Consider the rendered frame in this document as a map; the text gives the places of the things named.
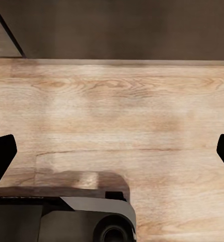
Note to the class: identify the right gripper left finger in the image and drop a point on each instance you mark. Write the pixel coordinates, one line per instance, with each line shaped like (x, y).
(8, 150)

